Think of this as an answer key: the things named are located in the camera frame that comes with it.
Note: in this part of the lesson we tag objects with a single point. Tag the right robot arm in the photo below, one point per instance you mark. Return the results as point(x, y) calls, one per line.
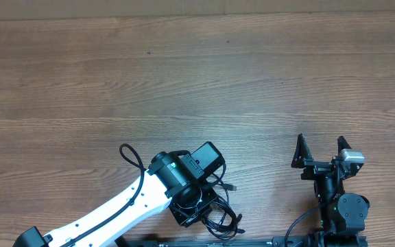
point(342, 214)

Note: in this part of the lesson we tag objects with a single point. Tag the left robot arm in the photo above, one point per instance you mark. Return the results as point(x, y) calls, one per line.
point(175, 181)

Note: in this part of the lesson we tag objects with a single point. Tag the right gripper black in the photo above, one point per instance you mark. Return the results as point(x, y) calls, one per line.
point(302, 160)

